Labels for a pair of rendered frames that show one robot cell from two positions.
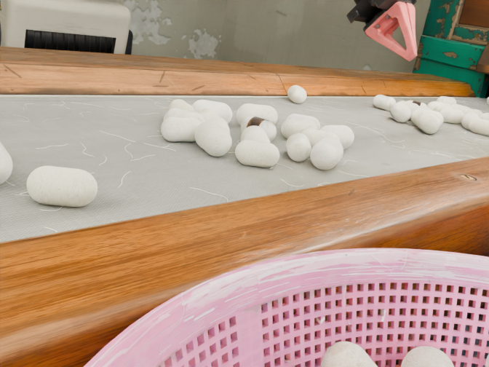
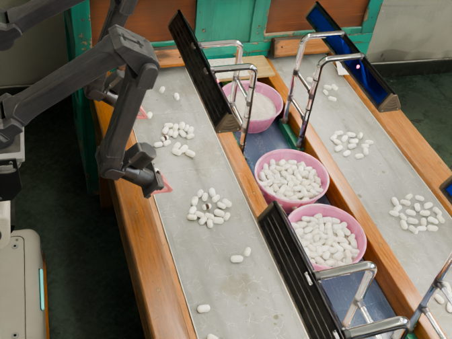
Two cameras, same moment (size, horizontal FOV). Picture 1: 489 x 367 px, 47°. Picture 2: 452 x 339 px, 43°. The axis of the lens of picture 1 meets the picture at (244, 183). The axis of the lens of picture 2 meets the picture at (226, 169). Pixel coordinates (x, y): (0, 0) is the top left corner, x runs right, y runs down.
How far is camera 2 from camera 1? 1.74 m
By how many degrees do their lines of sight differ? 61
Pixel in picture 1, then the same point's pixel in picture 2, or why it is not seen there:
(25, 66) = (161, 240)
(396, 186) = (259, 209)
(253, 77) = not seen: hidden behind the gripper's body
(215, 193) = (242, 231)
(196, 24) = not seen: outside the picture
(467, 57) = not seen: hidden behind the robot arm
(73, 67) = (158, 229)
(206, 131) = (219, 220)
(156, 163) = (225, 235)
